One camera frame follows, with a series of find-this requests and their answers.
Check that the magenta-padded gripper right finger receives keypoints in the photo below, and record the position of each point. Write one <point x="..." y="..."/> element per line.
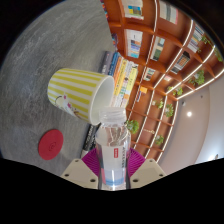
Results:
<point x="146" y="172"/>

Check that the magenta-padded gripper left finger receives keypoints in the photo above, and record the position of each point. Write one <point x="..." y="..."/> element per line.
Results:
<point x="78" y="173"/>

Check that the clear plastic water bottle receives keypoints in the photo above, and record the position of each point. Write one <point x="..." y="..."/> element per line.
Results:
<point x="113" y="160"/>

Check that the stack of dark books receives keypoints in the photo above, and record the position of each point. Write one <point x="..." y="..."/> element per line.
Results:
<point x="90" y="140"/>

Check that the flat round red coaster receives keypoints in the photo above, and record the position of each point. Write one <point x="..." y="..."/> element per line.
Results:
<point x="50" y="145"/>

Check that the yellow striped ceramic mug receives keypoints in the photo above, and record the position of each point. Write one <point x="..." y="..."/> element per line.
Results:
<point x="76" y="91"/>

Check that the stack of colourful books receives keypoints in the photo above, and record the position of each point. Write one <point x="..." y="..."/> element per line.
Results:
<point x="125" y="80"/>

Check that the orange wooden shelf unit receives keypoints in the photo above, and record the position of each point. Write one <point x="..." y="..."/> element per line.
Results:
<point x="146" y="43"/>

